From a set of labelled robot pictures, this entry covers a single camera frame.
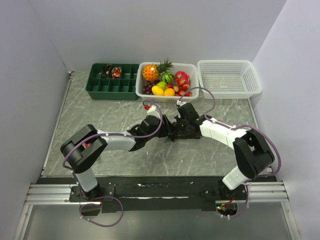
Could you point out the toy orange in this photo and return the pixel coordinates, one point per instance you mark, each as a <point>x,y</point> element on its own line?
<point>169,92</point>

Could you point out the empty white basket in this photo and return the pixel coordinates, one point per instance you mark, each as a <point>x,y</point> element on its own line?
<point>228,79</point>

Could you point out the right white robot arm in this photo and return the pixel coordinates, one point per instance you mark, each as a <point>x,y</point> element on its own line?
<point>252,152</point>

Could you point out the toy yellow mango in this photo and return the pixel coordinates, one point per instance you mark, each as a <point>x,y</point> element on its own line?
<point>157,91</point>

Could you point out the green compartment tray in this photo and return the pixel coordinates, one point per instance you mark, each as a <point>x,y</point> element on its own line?
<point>123,88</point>

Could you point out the toy strawberry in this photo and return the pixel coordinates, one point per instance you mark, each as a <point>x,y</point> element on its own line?
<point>181,92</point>

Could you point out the red toothpaste box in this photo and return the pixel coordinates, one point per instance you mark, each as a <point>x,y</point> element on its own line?
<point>87,145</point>

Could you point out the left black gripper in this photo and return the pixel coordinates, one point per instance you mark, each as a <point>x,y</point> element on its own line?
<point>168,127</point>

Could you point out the toy green apple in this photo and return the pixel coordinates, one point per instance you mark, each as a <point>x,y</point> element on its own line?
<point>162,85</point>

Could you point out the toy purple grapes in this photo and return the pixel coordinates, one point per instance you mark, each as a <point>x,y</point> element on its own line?
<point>147,89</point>

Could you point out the brown floral necktie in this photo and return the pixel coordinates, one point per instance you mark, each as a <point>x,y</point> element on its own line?
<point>180,135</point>

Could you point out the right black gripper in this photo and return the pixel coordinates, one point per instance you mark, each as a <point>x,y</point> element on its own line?
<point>178,118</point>

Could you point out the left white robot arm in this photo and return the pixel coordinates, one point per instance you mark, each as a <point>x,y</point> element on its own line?
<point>83,149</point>

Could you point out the toy dragon fruit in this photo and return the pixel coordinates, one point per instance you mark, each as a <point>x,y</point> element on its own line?
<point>181,78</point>

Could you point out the toy pineapple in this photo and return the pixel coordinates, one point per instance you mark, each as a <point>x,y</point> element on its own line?
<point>152,72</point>

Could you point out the white fruit basket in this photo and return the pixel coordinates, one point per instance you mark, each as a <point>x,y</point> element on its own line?
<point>167,85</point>

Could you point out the dark rolled tie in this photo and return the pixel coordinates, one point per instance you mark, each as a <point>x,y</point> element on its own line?
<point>106,71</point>

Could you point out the aluminium frame rail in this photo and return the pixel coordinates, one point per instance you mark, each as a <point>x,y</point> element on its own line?
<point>48,194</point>

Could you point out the red patterned rolled tie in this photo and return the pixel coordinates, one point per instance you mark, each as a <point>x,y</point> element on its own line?
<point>116,72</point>

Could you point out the toy watermelon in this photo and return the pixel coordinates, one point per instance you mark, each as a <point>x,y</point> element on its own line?
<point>167,77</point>

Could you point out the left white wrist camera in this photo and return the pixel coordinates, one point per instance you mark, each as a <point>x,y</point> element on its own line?
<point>152,110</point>

